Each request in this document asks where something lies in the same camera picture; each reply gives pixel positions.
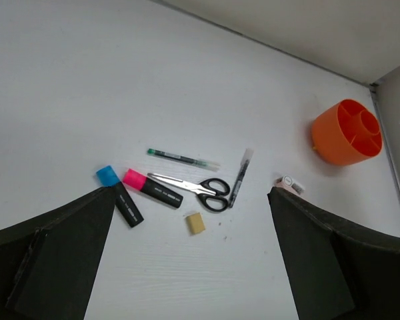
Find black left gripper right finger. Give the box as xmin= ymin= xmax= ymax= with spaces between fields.
xmin=268 ymin=187 xmax=400 ymax=319

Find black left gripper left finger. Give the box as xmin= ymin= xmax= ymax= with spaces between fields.
xmin=0 ymin=187 xmax=115 ymax=319

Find black gel pen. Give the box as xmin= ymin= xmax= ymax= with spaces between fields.
xmin=229 ymin=148 xmax=253 ymax=208

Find green gel pen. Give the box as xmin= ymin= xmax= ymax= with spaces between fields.
xmin=147 ymin=149 xmax=221 ymax=171

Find pink pencil sharpener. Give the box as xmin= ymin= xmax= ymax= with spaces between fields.
xmin=275 ymin=175 xmax=305 ymax=195

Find blue capped black highlighter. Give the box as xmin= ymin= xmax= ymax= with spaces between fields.
xmin=96 ymin=165 xmax=144 ymax=227

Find pink capped black highlighter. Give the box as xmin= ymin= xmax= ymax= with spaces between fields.
xmin=123 ymin=169 xmax=183 ymax=209

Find orange round compartment container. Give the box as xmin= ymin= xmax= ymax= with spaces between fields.
xmin=311 ymin=99 xmax=383 ymax=166

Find tan eraser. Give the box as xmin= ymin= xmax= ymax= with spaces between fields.
xmin=185 ymin=213 xmax=205 ymax=235

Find black handled scissors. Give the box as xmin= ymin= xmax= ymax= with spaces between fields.
xmin=147 ymin=173 xmax=231 ymax=213

